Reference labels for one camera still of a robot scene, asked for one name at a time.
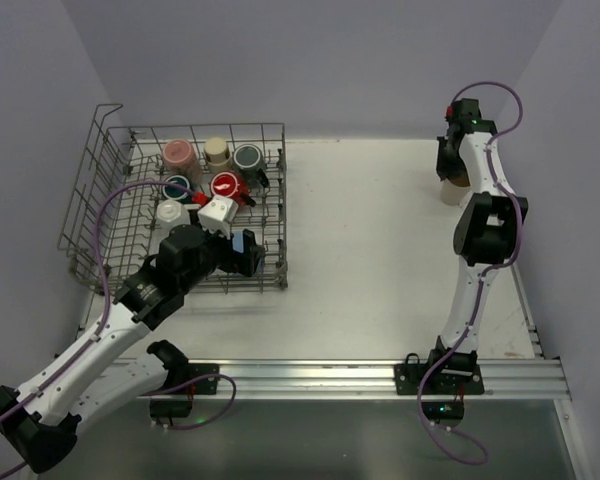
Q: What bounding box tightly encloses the tall beige cup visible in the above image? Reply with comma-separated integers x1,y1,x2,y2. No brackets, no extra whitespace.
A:
440,173,471,206

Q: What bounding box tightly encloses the dark green mug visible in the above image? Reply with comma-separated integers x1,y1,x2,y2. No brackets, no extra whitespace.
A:
161,174,198,205

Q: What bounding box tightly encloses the red mug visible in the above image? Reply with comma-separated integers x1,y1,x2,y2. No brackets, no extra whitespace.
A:
210,171,256,207

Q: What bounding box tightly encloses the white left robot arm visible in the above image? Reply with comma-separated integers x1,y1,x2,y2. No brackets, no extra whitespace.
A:
0,225,264,474

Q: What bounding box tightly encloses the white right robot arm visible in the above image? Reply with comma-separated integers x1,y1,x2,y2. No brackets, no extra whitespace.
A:
425,98,528,391

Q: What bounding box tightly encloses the white faceted mug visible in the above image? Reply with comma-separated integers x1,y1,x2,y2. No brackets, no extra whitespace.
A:
155,200,191,231

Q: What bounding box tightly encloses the dark grey mug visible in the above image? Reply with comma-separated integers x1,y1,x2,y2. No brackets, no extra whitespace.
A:
233,144,270,188

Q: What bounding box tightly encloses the pink patterned mug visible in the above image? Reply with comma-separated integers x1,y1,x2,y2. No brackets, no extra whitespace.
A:
162,139,203,183

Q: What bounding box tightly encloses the cream ribbed cup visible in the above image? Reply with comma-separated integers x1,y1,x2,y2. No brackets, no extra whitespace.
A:
204,137,232,174

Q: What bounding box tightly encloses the left black controller box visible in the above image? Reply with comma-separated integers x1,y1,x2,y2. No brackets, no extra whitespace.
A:
149,399,193,426

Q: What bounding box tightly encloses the black controller box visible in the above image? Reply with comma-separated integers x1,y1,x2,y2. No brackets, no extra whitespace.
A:
149,399,193,426
422,401,465,428

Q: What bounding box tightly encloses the right black controller box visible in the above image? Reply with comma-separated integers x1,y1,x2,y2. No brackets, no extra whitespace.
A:
422,401,465,428

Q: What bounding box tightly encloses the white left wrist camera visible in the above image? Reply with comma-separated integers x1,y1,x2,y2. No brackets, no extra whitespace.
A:
198,195,238,238

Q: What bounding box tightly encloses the grey wire dish rack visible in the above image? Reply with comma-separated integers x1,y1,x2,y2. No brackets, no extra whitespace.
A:
58,103,288,295

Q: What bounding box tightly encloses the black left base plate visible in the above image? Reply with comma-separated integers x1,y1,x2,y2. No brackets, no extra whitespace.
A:
179,361,221,396

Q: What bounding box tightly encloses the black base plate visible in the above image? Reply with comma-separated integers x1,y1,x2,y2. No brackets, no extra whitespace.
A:
179,361,221,396
393,350,485,396

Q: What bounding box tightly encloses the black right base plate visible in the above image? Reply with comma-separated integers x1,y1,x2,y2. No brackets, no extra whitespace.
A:
393,350,485,396

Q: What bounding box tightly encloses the aluminium mounting rail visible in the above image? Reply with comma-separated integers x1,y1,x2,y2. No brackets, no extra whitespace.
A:
104,355,571,401

